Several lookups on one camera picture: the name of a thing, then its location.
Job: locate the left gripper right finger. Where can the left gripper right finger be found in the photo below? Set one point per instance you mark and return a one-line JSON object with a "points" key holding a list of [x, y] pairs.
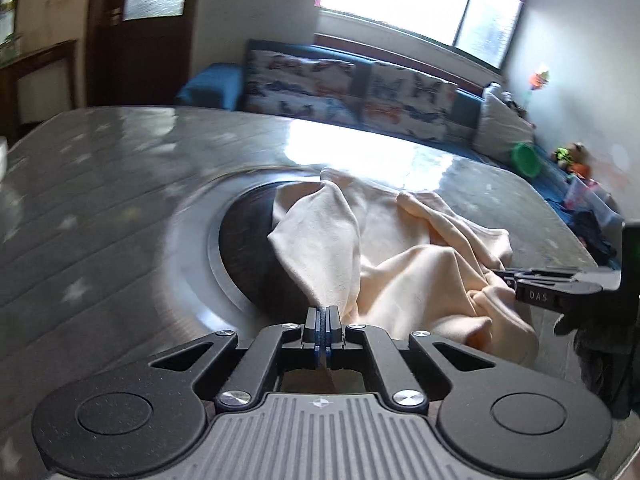
{"points": [[370, 351]]}

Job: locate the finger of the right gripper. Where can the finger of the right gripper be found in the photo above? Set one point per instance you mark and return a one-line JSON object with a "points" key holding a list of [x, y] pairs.
{"points": [[554, 294], [553, 274]]}

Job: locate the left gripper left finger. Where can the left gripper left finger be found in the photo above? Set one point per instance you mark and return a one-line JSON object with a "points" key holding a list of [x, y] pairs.
{"points": [[277, 349]]}

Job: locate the cream sweatshirt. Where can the cream sweatshirt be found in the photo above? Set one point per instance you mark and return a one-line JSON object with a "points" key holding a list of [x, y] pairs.
{"points": [[401, 261]]}

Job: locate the dark blue clothes pile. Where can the dark blue clothes pile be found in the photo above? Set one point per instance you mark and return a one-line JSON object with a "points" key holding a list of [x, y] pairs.
{"points": [[583, 223]]}

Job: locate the gloved right hand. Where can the gloved right hand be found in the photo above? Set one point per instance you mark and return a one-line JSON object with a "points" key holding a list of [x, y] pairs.
{"points": [[607, 347]]}

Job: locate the clear plastic storage box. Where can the clear plastic storage box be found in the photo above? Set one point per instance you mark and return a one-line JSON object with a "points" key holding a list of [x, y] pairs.
{"points": [[587, 194]]}

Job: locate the round table turntable recess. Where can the round table turntable recess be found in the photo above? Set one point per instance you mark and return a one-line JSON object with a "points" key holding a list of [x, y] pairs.
{"points": [[217, 268]]}

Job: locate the teddy bear toy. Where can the teddy bear toy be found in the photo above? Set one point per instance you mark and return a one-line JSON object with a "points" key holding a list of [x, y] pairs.
{"points": [[575, 157]]}

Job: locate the grey plain pillow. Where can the grey plain pillow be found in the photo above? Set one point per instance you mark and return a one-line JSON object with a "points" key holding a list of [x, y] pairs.
{"points": [[500, 128]]}

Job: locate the colourful pinwheel toy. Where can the colourful pinwheel toy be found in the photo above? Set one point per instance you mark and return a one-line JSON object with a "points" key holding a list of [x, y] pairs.
{"points": [[538, 80]]}

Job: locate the right butterfly cushion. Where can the right butterfly cushion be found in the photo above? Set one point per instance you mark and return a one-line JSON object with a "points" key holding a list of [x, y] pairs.
{"points": [[409, 102]]}

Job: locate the butterfly cushion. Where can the butterfly cushion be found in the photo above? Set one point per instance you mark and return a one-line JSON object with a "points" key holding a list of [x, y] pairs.
{"points": [[409, 102], [285, 85]]}

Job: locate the left butterfly cushion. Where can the left butterfly cushion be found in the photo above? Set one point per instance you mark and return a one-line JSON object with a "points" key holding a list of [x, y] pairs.
{"points": [[285, 85]]}

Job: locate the blue sofa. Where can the blue sofa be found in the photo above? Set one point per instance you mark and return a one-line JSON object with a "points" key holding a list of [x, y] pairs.
{"points": [[222, 85]]}

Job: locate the dark wooden side counter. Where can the dark wooden side counter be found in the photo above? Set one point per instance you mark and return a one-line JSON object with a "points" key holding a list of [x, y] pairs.
{"points": [[36, 86]]}

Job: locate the dark wooden door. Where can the dark wooden door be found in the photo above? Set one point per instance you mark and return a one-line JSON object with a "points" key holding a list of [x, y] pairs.
{"points": [[138, 52]]}

